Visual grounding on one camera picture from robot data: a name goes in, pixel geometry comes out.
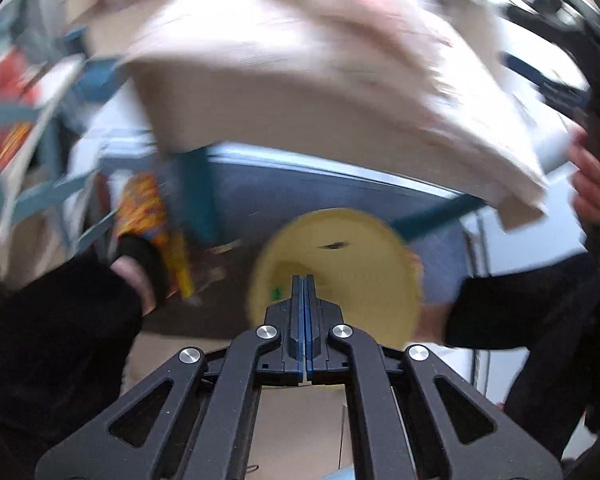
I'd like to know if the yellow plastic trash bin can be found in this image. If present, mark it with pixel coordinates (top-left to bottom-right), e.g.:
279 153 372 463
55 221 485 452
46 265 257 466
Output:
246 208 424 349

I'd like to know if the person right hand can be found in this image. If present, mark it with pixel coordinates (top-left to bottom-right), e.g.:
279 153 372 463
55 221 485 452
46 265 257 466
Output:
568 127 600 226

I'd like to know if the teal table leg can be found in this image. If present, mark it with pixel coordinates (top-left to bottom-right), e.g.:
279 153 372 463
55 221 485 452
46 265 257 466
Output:
390 194 486 242
172 146 221 247

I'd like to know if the colourful left slipper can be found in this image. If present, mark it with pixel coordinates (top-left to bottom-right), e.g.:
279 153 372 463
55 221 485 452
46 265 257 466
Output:
114 172 195 304

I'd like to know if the floral tablecloth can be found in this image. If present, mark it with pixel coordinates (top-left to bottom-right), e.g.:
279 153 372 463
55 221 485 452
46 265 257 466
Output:
121 0 546 230

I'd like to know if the folding chair rack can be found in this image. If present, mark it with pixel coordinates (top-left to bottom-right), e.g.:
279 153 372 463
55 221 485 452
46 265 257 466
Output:
0 0 117 261

